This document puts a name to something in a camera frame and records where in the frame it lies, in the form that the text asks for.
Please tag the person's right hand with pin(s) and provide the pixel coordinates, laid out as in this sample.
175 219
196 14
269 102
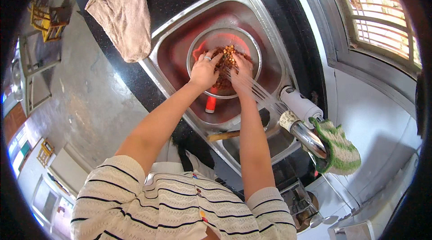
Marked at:
241 78

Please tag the person's left hand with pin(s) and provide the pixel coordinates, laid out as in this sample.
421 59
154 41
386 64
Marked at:
202 73

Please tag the person's right fingers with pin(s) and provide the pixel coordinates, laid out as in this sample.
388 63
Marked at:
241 62

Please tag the heap of brown chickpeas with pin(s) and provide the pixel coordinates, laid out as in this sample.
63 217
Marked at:
226 58

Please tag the round steel strainer bowl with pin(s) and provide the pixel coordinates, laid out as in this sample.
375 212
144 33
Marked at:
248 42

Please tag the stainless steel double sink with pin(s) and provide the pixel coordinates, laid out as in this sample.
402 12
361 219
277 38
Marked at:
179 37

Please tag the white faucet water filter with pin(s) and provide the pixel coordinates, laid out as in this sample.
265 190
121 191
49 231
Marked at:
298 103

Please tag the beige cloth towel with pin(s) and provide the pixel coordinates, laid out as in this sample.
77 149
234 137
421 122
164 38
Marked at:
121 14

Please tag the green white knitted cloth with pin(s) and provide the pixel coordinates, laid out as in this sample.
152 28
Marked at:
339 152

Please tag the window with metal grille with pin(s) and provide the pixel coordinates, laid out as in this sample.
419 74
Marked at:
374 14

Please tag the steel utensil holder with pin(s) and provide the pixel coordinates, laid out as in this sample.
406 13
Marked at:
298 203

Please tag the person's body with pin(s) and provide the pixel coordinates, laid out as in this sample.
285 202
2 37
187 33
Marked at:
168 203

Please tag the steel ladle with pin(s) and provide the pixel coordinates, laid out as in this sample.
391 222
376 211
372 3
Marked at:
324 219

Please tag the yellow wooden stool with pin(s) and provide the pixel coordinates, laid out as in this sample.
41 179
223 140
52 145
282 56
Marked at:
49 20

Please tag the small wooden chair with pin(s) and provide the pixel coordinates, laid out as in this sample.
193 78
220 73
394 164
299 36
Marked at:
45 152

